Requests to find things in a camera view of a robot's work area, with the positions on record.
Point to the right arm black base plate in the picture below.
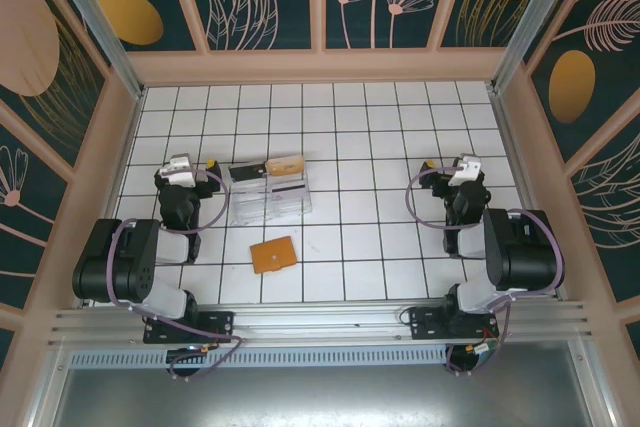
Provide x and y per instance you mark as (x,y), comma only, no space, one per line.
(425,327)

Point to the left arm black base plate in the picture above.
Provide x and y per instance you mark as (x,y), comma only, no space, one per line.
(220,322)

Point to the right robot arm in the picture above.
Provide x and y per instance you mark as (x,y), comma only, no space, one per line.
(525,257)

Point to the aluminium frame post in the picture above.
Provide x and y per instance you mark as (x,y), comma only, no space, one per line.
(97,22)
(531,22)

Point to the clear acrylic card stand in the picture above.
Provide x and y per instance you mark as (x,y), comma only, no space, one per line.
(250,202)

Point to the white card with dark stripe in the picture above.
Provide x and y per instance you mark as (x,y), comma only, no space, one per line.
(287,189)

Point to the black card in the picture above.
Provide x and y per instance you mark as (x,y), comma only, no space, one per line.
(245,173)

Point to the grey metal sheet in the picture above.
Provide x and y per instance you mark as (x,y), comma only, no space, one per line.
(320,397)

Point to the gold card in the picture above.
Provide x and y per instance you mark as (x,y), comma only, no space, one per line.
(287,165)

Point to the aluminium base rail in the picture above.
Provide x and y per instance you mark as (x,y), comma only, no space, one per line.
(320,319)

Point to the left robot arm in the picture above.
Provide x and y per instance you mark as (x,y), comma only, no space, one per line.
(115,262)

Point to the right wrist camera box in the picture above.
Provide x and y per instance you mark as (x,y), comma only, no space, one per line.
(465,172)

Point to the yellow power connector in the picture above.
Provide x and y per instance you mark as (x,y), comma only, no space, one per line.
(482,348)
(209,348)

